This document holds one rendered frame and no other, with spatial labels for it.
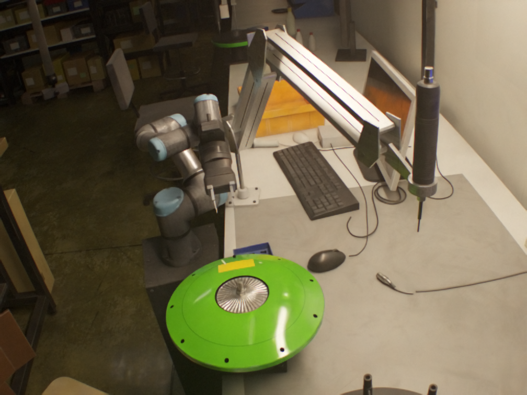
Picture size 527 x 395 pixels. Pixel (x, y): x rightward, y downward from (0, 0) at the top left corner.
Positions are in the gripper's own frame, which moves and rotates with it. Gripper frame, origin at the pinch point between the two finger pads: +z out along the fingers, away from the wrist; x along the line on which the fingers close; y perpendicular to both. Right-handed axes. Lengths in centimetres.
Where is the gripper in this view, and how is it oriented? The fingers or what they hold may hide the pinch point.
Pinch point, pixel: (225, 210)
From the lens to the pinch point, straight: 106.9
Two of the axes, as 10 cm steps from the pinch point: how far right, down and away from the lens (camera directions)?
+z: 1.9, 9.1, -3.6
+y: 0.1, 3.7, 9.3
